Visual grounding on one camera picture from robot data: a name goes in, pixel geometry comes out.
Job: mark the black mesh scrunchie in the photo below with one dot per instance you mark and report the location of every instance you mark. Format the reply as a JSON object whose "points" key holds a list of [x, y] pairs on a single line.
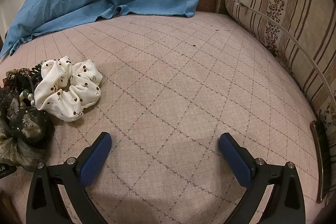
{"points": [[26, 121]]}

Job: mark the white cherry print scrunchie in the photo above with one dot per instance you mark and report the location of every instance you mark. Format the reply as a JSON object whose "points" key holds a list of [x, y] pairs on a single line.
{"points": [[52, 90]]}

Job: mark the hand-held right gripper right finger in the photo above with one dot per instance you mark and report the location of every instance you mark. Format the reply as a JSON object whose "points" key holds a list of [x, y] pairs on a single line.
{"points": [[236, 158]]}

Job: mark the dark glossy curved bar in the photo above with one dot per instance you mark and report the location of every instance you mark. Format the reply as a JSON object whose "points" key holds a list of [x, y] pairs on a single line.
{"points": [[321, 155]]}

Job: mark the grey olive scrunchie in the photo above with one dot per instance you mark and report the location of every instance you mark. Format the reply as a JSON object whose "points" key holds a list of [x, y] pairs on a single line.
{"points": [[18, 150]]}

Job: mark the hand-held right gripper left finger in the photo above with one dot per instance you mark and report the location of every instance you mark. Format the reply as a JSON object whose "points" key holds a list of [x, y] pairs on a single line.
{"points": [[95, 158]]}

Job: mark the leopard print scrunchie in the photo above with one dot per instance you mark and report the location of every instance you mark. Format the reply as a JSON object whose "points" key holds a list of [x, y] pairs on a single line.
{"points": [[15, 74]]}

